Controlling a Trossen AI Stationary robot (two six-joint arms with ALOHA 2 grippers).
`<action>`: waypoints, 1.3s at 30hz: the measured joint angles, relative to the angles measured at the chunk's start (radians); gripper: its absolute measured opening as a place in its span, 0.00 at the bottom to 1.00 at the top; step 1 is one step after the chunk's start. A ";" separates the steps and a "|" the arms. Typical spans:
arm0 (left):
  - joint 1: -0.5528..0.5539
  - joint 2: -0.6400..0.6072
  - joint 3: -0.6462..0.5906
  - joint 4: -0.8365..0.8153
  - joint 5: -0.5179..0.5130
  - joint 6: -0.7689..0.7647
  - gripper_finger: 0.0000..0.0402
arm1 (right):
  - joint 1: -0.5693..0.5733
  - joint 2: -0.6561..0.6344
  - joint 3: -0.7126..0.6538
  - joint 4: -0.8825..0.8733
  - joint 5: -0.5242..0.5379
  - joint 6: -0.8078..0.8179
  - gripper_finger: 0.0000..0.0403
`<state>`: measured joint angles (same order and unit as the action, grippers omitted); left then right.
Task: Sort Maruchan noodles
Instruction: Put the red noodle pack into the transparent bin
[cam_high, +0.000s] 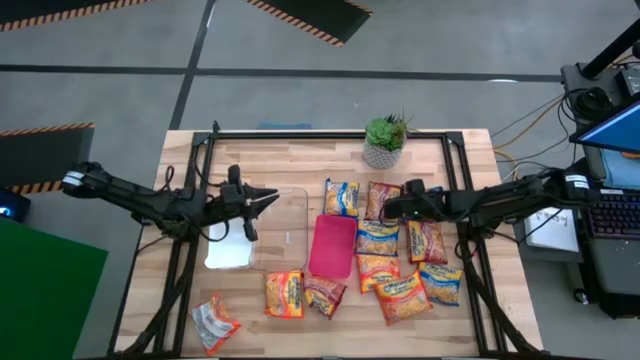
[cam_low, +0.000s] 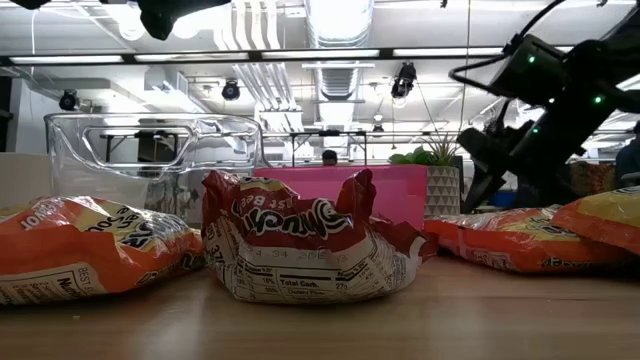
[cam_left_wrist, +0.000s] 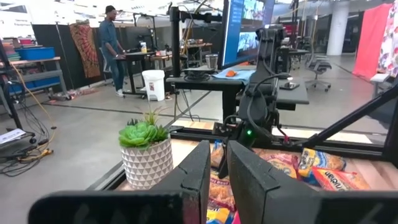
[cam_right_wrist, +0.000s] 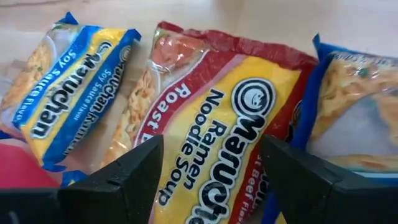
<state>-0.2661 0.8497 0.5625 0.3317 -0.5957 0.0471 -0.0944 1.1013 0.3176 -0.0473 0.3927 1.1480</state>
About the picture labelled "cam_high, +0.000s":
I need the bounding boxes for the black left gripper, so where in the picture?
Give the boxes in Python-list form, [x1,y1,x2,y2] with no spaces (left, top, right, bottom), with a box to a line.
[207,180,281,227]

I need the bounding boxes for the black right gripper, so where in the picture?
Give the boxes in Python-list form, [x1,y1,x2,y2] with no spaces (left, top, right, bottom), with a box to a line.
[382,192,449,224]

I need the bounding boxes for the blue Maruchan noodle pack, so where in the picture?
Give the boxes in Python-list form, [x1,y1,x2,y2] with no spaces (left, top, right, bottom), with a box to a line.
[354,218,401,258]
[417,260,465,308]
[323,178,362,220]

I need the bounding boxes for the clear plastic container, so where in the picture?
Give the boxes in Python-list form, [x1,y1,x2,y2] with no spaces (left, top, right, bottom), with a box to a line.
[249,186,310,273]

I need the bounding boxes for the white plastic tray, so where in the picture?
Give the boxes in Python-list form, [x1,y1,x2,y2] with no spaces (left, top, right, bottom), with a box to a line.
[203,217,255,271]

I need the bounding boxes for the orange Maruchan noodle pack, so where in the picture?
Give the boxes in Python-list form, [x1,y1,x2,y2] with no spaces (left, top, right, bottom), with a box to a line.
[263,270,307,321]
[372,270,435,328]
[356,253,403,295]

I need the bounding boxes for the pink plastic container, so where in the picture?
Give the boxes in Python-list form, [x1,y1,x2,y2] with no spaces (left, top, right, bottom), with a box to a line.
[307,213,359,280]

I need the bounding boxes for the white patterned plant pot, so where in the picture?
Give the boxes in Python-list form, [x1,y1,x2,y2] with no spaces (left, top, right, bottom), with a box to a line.
[361,140,404,171]

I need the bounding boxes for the green succulent plant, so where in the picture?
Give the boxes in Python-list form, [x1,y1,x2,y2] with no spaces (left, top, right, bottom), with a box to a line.
[364,110,414,153]

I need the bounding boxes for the orange noodle pack silver back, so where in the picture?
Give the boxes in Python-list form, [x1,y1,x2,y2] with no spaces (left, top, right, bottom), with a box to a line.
[189,292,244,358]

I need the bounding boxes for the white paper sheet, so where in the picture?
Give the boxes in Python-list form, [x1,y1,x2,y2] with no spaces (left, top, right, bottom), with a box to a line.
[522,205,581,254]

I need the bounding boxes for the black hazard-striped floor mat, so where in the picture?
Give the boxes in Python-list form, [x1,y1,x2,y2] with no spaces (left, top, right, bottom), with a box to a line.
[0,0,154,33]
[0,121,96,196]
[242,0,374,49]

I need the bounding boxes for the black backlit keyboard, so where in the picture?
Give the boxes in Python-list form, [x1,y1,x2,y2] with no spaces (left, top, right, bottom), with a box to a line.
[583,191,640,241]

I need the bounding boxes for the grey equipment cart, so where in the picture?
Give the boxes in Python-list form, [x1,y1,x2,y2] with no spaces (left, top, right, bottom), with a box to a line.
[559,59,640,321]

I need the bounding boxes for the computer monitor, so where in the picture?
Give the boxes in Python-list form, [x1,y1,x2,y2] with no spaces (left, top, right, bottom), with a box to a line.
[568,97,640,156]

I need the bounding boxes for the green floor mat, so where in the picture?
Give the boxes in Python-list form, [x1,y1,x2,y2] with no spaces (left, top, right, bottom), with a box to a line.
[0,217,110,360]

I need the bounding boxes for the black device with blue light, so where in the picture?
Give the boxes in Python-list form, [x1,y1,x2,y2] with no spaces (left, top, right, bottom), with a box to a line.
[0,187,32,224]

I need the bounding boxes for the black stand pole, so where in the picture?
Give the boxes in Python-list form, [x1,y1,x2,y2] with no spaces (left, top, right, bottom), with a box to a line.
[579,17,640,81]

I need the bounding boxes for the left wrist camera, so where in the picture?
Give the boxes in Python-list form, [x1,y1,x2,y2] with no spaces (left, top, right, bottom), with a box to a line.
[227,163,245,190]

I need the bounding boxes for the coiled black cable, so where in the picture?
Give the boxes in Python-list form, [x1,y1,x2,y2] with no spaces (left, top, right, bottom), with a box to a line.
[569,85,617,124]

